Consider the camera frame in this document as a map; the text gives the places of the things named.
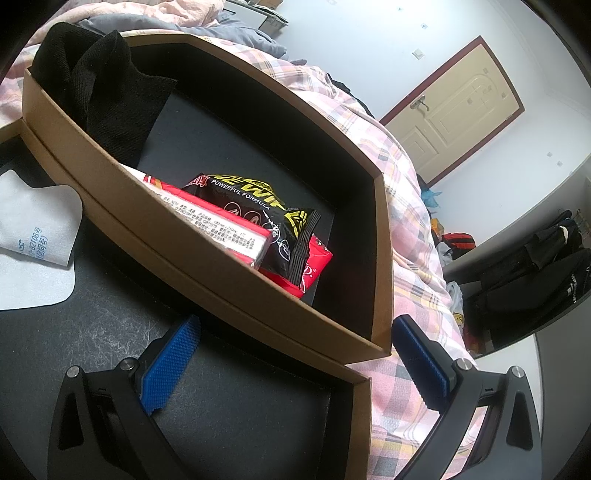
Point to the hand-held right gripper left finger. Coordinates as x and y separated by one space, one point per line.
171 364

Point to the deep brown cardboard box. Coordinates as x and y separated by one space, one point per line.
184 263

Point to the cream door with red frame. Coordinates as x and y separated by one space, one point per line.
461 115

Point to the pink plaid duvet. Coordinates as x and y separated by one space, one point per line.
411 240

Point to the white bedside cabinet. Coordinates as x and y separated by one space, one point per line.
254 16

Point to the black garment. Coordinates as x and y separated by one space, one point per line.
351 90

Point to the grey blanket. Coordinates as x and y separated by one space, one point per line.
240 32

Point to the red tissue pack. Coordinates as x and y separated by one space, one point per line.
221 230
314 265

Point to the shallow brown cardboard box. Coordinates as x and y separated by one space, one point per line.
92 332

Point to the black yellow wet wipes pack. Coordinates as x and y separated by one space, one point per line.
277 230

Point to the blue plastic bag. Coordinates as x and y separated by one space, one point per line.
431 198

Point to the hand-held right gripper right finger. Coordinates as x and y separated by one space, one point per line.
420 364

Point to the white plastic bag yellow print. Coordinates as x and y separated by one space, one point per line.
455 302

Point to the black knitted cloth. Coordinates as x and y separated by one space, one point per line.
106 101

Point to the pile of colourful clothes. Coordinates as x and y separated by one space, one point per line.
457 242

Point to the black hanging clothes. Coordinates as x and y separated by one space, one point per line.
521 277

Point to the white light switch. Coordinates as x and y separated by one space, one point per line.
418 51

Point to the grey wardrobe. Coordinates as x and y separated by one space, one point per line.
512 392

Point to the plain pink quilt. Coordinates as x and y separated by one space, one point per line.
161 11

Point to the light grey microfibre cloth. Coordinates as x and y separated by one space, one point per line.
37 217

